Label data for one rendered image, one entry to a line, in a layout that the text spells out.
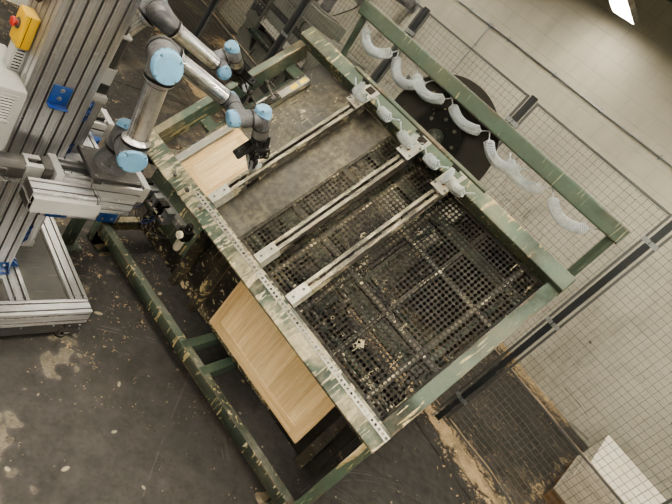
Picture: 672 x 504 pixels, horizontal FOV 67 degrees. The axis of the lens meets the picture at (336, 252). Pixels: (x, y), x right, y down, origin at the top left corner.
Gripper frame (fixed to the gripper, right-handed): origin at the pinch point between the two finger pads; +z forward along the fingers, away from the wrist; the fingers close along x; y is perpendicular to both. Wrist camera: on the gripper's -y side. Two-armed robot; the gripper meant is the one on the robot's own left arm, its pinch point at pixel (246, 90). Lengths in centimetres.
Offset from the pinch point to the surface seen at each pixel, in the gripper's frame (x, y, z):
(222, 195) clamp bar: 63, -28, 5
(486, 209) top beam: -3, -156, 2
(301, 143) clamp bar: 11.8, -46.5, 4.9
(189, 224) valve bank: 86, -23, 6
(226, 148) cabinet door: 34.6, -7.8, 10.5
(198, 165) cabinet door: 52, -1, 11
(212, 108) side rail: 14.4, 18.7, 12.6
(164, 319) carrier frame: 133, -25, 50
